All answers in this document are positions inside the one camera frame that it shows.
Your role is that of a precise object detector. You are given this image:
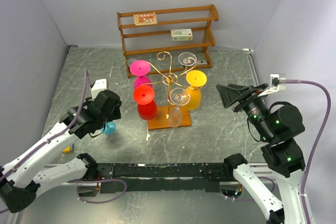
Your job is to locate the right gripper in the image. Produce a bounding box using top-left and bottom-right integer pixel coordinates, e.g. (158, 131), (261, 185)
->
(216, 82), (274, 140)

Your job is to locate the yellow wine glass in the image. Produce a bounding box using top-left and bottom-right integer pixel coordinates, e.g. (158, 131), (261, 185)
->
(184, 70), (207, 110)

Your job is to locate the clear wine glass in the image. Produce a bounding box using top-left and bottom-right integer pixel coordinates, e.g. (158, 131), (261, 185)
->
(169, 88), (191, 128)

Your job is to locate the frosted clear tall glass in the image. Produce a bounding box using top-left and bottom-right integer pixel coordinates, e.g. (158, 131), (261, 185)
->
(178, 52), (197, 72)

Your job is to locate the red wine glass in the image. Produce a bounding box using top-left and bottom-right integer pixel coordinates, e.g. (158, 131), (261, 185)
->
(133, 85), (157, 121)

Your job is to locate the pink wine glass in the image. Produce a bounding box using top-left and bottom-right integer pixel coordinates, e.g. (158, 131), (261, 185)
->
(130, 60), (153, 90)

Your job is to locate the blue wine glass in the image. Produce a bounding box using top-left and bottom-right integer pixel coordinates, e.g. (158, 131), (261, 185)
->
(101, 121), (117, 135)

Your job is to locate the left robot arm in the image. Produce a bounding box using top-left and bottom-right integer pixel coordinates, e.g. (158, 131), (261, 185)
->
(1, 90), (122, 213)

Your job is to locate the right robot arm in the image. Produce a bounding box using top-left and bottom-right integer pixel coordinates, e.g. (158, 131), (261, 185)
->
(216, 83), (314, 223)

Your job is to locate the gold wine glass rack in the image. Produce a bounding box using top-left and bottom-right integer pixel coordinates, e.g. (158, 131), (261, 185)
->
(133, 51), (197, 130)

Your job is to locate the wooden shelf rack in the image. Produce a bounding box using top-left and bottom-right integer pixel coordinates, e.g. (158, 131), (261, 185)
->
(117, 4), (219, 69)

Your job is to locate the green white small box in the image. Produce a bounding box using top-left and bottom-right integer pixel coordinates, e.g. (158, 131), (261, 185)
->
(171, 29), (193, 41)

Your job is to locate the yellow grey sponge block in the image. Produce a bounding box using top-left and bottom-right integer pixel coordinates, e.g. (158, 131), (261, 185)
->
(62, 144), (74, 154)

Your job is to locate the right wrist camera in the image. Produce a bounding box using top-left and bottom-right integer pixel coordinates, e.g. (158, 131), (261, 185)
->
(258, 73), (286, 97)

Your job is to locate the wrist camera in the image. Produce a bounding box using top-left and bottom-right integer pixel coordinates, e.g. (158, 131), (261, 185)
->
(258, 73), (286, 97)
(90, 79), (109, 100)

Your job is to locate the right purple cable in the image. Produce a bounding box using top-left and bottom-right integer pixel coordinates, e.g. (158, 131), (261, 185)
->
(283, 79), (331, 224)

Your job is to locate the purple cable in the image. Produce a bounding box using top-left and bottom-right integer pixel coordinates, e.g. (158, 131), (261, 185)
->
(0, 69), (92, 214)
(283, 79), (331, 224)

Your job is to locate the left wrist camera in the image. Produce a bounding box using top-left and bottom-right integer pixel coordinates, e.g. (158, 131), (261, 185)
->
(90, 79), (109, 100)

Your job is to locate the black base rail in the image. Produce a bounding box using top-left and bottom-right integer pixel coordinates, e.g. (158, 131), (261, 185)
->
(79, 163), (238, 194)

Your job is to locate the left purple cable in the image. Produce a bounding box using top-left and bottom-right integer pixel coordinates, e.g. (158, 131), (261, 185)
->
(0, 69), (92, 214)

